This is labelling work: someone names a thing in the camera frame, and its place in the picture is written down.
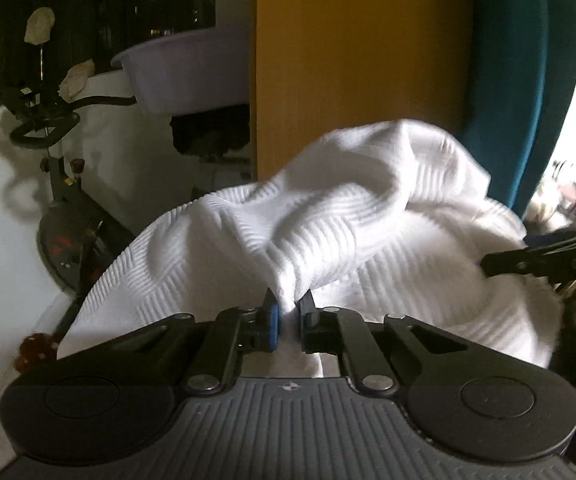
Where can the white textured sweater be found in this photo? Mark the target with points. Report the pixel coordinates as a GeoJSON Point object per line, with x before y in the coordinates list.
{"type": "Point", "coordinates": [368, 185]}

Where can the dark red round object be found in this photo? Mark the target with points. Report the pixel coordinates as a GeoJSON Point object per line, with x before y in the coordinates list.
{"type": "Point", "coordinates": [35, 352]}

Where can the beige glove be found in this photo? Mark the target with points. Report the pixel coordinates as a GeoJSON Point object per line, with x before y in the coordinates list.
{"type": "Point", "coordinates": [76, 80]}
{"type": "Point", "coordinates": [39, 25]}

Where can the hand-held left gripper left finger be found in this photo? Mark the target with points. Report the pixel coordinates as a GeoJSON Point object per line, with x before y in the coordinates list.
{"type": "Point", "coordinates": [271, 320]}

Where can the lavender plastic basin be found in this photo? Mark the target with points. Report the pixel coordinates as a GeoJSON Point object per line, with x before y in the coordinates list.
{"type": "Point", "coordinates": [187, 70]}

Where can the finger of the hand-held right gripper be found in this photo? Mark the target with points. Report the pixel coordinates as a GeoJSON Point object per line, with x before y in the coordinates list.
{"type": "Point", "coordinates": [523, 262]}

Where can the teal curtain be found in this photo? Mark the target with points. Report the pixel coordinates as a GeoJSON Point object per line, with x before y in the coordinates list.
{"type": "Point", "coordinates": [518, 85]}

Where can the wooden cabinet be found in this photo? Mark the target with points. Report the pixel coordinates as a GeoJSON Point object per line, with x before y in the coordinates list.
{"type": "Point", "coordinates": [358, 50]}

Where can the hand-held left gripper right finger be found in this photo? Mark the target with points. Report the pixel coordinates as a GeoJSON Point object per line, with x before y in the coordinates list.
{"type": "Point", "coordinates": [308, 327]}

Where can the black exercise bike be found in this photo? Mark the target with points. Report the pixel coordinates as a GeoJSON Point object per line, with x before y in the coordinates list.
{"type": "Point", "coordinates": [62, 180]}

